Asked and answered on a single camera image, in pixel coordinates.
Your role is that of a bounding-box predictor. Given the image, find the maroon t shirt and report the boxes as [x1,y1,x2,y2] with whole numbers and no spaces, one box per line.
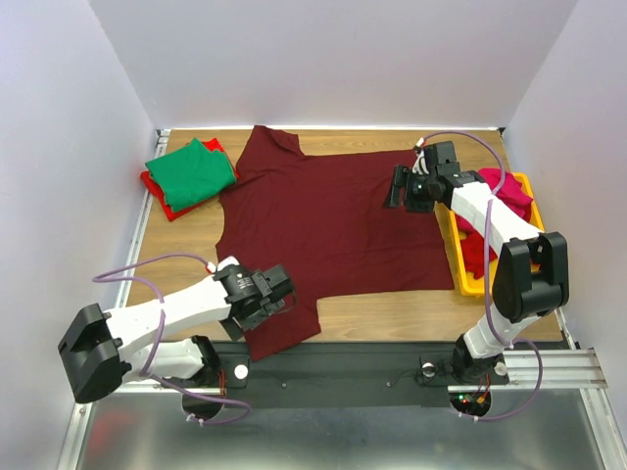
[216,125,454,360]

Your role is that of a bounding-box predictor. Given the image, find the red t shirt in tray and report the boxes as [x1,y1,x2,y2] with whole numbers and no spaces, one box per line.
[460,231,485,279]

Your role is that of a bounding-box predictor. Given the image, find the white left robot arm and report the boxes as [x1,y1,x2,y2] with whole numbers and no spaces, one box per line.
[58,258,294,404]

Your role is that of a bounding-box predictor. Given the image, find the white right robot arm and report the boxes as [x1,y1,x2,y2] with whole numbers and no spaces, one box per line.
[384,138,569,382]

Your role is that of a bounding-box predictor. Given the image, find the yellow plastic tray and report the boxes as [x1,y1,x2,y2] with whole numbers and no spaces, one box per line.
[448,172,544,297]

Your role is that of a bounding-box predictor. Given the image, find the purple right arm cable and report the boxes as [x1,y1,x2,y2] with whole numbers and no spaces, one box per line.
[415,130,544,423]

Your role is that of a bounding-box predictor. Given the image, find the green folded t shirt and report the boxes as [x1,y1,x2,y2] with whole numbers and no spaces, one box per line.
[144,138,238,214]

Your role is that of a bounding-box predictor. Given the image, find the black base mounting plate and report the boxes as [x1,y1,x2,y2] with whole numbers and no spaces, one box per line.
[214,341,508,409]

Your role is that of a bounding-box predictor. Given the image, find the aluminium frame rail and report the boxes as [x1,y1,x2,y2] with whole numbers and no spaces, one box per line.
[504,350,607,390]

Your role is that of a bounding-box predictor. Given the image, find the magenta t shirt in tray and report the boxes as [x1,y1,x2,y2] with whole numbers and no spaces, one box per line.
[478,167,533,221]

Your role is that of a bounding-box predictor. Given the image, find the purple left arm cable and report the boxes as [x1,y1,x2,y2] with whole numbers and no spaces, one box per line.
[91,252,254,426]

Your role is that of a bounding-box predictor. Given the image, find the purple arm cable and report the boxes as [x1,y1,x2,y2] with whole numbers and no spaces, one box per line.
[415,130,544,423]
[91,252,254,426]

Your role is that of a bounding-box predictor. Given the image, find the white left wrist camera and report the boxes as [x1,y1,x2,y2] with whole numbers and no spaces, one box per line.
[205,256,239,275]

